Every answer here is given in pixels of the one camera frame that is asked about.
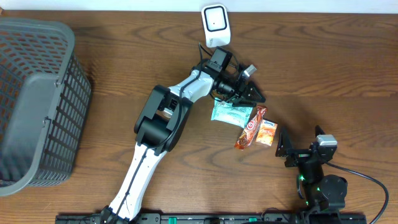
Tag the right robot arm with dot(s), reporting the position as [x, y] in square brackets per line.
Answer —
[324, 194]

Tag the orange tissue pack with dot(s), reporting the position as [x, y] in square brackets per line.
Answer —
[266, 132]

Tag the teal wet wipes pack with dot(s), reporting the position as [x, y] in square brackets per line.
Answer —
[226, 112]

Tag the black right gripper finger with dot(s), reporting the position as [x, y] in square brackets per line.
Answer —
[319, 131]
[284, 146]

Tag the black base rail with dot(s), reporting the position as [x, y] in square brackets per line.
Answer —
[272, 217]

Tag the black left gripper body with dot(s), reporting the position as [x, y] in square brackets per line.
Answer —
[233, 90]

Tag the grey plastic mesh basket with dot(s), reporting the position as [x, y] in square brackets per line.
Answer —
[45, 96]

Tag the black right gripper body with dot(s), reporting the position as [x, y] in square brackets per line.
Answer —
[299, 157]

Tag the white barcode scanner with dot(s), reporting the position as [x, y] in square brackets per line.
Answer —
[216, 25]

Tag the red snack package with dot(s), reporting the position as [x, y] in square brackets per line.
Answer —
[251, 129]

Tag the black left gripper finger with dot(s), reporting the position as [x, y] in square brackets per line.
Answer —
[253, 93]
[243, 103]

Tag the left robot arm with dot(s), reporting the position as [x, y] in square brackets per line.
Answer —
[162, 120]

